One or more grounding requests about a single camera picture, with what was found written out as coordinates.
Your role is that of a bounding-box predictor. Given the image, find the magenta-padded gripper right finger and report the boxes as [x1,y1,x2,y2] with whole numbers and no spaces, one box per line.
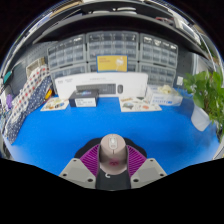
[126,144,168,190]

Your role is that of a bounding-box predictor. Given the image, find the green potted plant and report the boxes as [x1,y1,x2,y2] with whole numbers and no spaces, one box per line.
[182,69,224,143]

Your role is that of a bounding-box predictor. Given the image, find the white woven basket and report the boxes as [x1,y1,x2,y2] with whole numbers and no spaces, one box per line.
[25,57,46,78]

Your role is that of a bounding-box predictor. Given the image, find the yellow and blue box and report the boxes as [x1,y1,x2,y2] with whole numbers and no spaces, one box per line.
[96,54,129,73]

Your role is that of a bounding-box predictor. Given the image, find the white box with blue print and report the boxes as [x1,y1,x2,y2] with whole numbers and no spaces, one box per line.
[145,84,184,107]

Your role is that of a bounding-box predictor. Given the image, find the purple bag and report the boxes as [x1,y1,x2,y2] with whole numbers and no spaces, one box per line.
[5,93,14,110]

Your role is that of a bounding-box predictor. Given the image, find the red blue checkered cloth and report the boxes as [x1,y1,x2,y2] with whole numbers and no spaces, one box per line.
[4,64,50,124]

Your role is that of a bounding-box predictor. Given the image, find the teal box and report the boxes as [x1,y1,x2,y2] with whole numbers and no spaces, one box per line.
[2,70,13,84]

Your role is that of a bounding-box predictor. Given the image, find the long white keyboard box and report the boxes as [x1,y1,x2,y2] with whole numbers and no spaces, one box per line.
[54,71,149,100]

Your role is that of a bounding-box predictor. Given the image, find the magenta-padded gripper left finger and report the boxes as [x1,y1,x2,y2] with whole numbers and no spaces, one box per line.
[59,144,101,190]

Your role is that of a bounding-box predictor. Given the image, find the pale pink computer mouse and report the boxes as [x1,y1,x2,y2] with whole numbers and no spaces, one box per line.
[98,133,129,175]

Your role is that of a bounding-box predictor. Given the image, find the small dark box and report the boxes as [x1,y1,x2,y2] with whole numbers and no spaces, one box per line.
[68,88,100,108]

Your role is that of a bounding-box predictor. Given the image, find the black wall shelf unit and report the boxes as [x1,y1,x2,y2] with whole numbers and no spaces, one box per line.
[19,0,218,61]

